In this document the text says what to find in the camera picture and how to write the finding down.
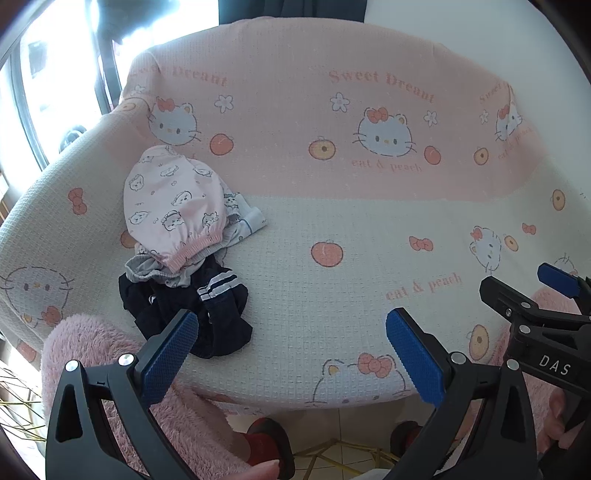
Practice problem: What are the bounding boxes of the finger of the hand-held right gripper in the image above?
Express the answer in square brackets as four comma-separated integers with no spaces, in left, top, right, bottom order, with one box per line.
[479,275,591,331]
[537,263,591,301]

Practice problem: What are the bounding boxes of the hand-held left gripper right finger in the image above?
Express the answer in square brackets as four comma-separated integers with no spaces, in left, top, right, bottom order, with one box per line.
[386,307,540,480]

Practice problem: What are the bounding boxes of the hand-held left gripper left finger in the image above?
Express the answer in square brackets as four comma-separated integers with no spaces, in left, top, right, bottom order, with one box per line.
[45,308,200,480]

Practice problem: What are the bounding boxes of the navy striped shorts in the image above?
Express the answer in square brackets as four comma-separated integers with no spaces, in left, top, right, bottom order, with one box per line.
[119,256,254,359]

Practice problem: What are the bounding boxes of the person's right hand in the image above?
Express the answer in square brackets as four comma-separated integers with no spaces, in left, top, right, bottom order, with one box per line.
[549,396,587,446]

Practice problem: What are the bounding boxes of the person's left hand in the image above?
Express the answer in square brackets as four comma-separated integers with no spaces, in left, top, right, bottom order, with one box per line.
[233,463,280,480]

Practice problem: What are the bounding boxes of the pink fluffy clothing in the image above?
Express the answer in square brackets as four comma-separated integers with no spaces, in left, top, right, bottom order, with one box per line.
[41,286,591,480]

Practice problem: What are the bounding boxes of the grey garment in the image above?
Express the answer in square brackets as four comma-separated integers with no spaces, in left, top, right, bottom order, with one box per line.
[124,248,209,288]

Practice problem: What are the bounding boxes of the pink bear print pants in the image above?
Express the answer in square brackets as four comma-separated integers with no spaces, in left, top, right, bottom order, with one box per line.
[123,144,232,273]

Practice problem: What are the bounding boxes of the pink white printed blanket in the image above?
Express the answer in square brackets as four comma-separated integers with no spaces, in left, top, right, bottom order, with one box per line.
[0,17,591,412]

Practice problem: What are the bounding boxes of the window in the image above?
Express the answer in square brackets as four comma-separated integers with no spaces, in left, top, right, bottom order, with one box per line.
[0,0,127,171]

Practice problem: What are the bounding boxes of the dark curtain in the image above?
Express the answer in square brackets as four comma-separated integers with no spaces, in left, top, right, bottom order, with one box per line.
[217,0,368,26]

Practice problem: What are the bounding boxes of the gold wire frame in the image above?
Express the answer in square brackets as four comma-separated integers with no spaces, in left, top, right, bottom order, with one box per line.
[277,436,416,480]
[0,362,47,418]

